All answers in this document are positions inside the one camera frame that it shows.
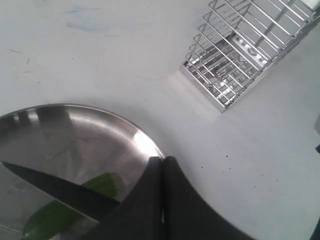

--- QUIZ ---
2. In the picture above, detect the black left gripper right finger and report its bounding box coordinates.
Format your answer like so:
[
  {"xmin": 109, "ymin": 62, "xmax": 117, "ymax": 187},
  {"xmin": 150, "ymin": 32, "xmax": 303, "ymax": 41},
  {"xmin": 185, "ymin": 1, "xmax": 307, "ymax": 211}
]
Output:
[{"xmin": 162, "ymin": 156, "xmax": 252, "ymax": 240}]

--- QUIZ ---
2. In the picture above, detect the round stainless steel plate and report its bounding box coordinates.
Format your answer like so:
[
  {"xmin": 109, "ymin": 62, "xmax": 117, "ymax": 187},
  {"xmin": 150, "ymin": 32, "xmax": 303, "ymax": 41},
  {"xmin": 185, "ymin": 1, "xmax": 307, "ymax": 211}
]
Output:
[{"xmin": 0, "ymin": 104, "xmax": 164, "ymax": 240}]

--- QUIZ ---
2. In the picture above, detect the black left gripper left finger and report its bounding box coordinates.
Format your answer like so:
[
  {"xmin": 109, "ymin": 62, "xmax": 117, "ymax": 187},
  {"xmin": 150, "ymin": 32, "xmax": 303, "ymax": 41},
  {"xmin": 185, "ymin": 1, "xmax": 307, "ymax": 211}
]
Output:
[{"xmin": 80, "ymin": 156, "xmax": 163, "ymax": 240}]

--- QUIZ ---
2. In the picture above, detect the black handled kitchen knife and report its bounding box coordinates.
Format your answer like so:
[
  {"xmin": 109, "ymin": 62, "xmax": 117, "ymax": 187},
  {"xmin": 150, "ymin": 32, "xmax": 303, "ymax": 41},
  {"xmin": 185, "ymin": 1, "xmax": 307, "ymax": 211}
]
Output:
[{"xmin": 0, "ymin": 161, "xmax": 120, "ymax": 223}]

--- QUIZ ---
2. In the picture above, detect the steel wire utensil rack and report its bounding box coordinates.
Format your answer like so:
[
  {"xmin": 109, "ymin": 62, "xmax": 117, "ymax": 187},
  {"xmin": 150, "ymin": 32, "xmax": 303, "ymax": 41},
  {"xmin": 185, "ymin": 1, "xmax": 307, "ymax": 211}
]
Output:
[{"xmin": 180, "ymin": 0, "xmax": 320, "ymax": 112}]

